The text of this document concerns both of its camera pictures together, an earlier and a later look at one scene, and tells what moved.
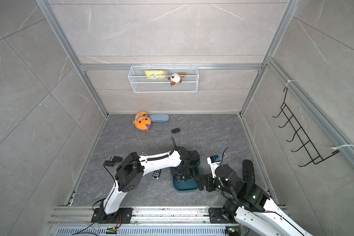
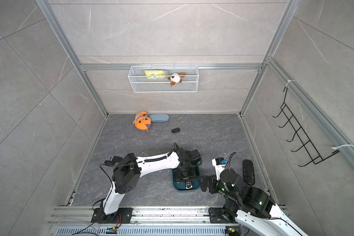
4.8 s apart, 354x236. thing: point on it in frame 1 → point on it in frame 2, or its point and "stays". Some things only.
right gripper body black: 210,185 stays
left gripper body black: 180,172 stays
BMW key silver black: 156,174 → 188,184
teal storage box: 189,184 stays
